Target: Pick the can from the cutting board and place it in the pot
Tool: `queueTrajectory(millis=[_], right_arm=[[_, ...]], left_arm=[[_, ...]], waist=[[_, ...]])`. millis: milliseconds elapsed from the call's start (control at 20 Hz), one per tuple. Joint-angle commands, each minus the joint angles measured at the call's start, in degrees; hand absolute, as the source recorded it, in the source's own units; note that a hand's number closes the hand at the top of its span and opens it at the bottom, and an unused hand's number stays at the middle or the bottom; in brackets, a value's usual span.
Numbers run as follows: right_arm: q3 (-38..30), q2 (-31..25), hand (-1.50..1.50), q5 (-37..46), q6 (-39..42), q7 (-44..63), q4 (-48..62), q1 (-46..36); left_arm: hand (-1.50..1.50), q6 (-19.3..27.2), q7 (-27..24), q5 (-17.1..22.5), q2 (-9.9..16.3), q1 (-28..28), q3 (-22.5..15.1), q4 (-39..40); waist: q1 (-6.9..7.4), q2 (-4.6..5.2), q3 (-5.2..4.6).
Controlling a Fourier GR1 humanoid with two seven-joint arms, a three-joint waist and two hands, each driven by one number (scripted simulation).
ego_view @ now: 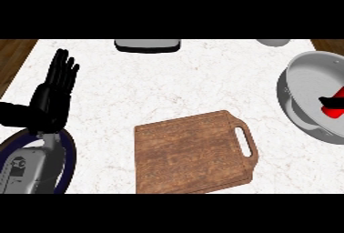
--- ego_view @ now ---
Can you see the red can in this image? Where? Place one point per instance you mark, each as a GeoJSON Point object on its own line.
{"type": "Point", "coordinates": [334, 113]}

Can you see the brown wooden cutting board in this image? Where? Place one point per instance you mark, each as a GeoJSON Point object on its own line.
{"type": "Point", "coordinates": [191, 156]}

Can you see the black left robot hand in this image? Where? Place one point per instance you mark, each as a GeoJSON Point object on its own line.
{"type": "Point", "coordinates": [50, 104]}

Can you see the silver metal pot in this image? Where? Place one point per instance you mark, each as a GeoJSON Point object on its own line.
{"type": "Point", "coordinates": [304, 85]}

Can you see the grey and black appliance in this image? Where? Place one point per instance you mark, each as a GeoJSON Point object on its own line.
{"type": "Point", "coordinates": [148, 45]}

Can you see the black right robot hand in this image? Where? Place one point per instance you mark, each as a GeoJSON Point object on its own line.
{"type": "Point", "coordinates": [334, 103]}

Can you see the white plate, dark blue rim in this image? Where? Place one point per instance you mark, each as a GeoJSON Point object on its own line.
{"type": "Point", "coordinates": [70, 156]}

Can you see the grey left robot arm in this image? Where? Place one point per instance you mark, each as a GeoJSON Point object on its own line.
{"type": "Point", "coordinates": [27, 170]}

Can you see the pale grey round object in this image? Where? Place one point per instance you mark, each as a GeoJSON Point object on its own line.
{"type": "Point", "coordinates": [273, 42]}

